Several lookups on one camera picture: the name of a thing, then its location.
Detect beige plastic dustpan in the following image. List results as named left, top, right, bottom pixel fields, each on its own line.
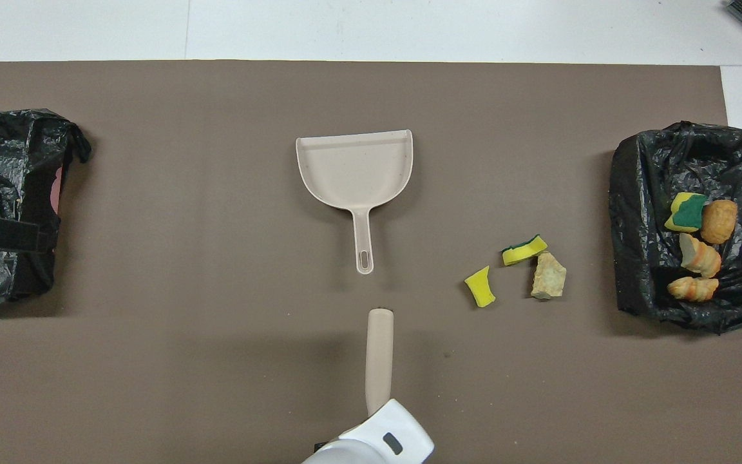
left=295, top=130, right=414, bottom=275

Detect pink plastic bin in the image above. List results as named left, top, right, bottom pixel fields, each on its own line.
left=49, top=164, right=64, bottom=213

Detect brown bread roll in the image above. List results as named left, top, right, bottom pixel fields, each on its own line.
left=699, top=199, right=739, bottom=245

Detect brown table mat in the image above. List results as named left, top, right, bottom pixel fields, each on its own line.
left=0, top=60, right=742, bottom=464

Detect yellow sponge wedge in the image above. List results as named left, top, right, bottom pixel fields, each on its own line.
left=464, top=266, right=497, bottom=308

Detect beige brush black bristles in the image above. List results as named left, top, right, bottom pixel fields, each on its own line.
left=365, top=308, right=395, bottom=416

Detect yellow green sponge piece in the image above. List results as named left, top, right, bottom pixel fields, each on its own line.
left=501, top=235, right=549, bottom=267
left=664, top=192, right=710, bottom=233

